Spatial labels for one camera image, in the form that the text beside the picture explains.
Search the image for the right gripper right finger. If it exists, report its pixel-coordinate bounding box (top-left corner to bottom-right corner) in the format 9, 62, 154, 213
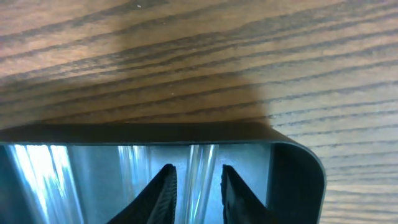
220, 164, 279, 224

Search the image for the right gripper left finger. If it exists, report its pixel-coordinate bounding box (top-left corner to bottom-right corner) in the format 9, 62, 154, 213
105, 164, 178, 224

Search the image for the clear test tube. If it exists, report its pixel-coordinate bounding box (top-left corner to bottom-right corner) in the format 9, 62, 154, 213
178, 144, 219, 224

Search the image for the black tray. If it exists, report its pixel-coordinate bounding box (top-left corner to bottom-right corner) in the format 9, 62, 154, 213
0, 121, 327, 224

